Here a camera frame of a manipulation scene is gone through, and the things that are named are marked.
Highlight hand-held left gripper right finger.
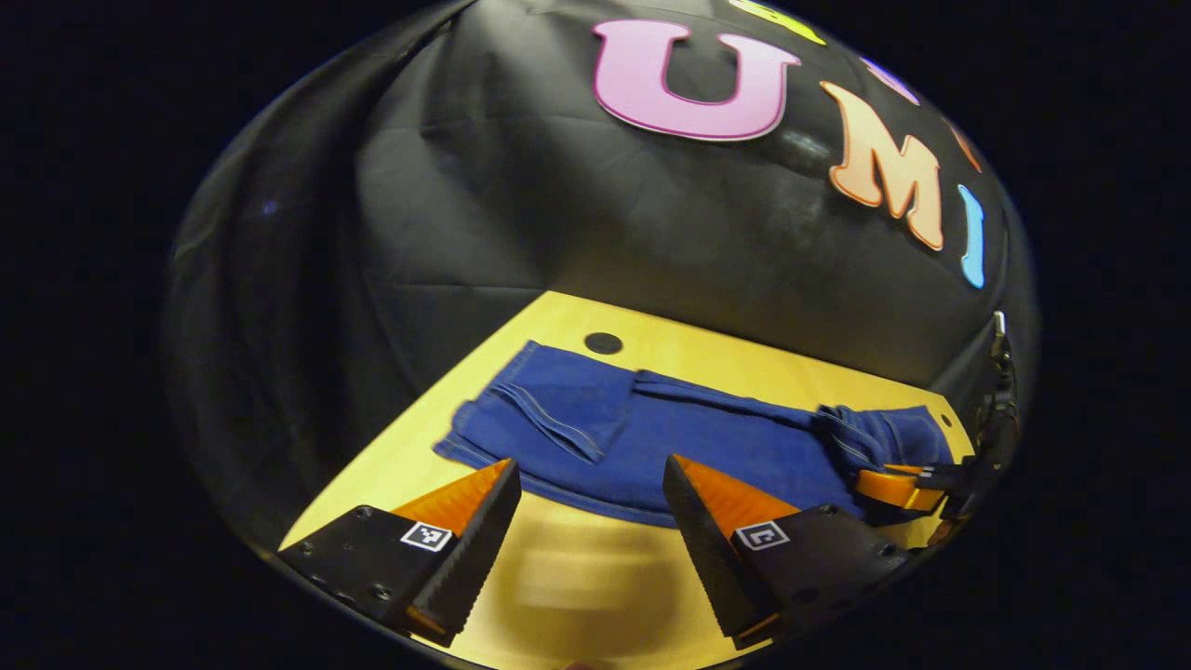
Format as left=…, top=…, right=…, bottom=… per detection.
left=662, top=454, right=911, bottom=650

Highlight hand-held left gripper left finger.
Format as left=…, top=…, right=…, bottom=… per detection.
left=277, top=458, right=524, bottom=650

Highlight blue denim jeans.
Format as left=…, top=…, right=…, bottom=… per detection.
left=433, top=340, right=955, bottom=529

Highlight black backdrop cloth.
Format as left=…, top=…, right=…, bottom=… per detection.
left=163, top=0, right=1038, bottom=550

